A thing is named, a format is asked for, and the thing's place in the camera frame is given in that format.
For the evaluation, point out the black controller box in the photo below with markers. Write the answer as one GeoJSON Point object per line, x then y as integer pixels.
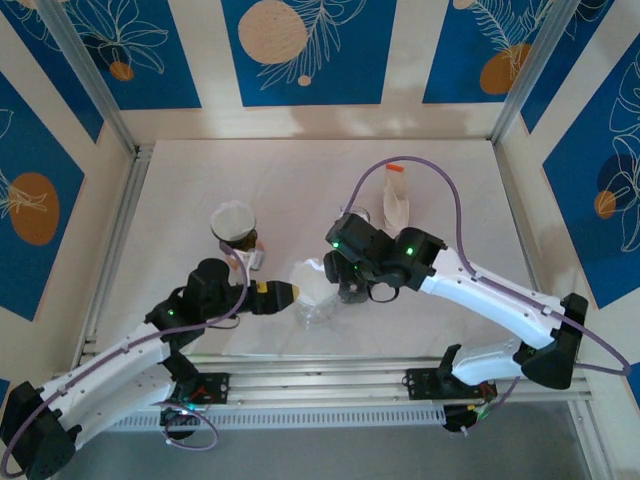
{"type": "Point", "coordinates": [457, 417]}
{"type": "Point", "coordinates": [180, 422]}

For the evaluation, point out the aluminium frame rail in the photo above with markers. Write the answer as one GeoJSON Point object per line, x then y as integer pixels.
{"type": "Point", "coordinates": [325, 380]}

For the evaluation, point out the aluminium side rail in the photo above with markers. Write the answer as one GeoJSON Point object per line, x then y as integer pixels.
{"type": "Point", "coordinates": [506, 175]}
{"type": "Point", "coordinates": [125, 210]}

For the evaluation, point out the clear plastic coffee dripper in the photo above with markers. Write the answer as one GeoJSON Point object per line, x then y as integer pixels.
{"type": "Point", "coordinates": [320, 310]}

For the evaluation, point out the aluminium frame post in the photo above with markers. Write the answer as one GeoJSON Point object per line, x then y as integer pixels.
{"type": "Point", "coordinates": [85, 65]}
{"type": "Point", "coordinates": [535, 60]}

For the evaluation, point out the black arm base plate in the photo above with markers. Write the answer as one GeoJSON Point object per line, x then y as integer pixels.
{"type": "Point", "coordinates": [215, 387]}
{"type": "Point", "coordinates": [420, 384]}

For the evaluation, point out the blue floral wall panel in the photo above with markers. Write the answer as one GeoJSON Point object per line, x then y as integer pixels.
{"type": "Point", "coordinates": [150, 75]}
{"type": "Point", "coordinates": [450, 75]}
{"type": "Point", "coordinates": [582, 30]}
{"type": "Point", "coordinates": [45, 50]}
{"type": "Point", "coordinates": [40, 140]}
{"type": "Point", "coordinates": [350, 75]}
{"type": "Point", "coordinates": [575, 225]}

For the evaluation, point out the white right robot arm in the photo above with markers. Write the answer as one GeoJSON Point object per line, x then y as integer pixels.
{"type": "Point", "coordinates": [490, 300]}

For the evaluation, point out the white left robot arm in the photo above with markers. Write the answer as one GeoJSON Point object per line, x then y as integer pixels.
{"type": "Point", "coordinates": [100, 365]}

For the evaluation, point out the orange filter holder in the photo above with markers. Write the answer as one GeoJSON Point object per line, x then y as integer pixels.
{"type": "Point", "coordinates": [394, 167]}

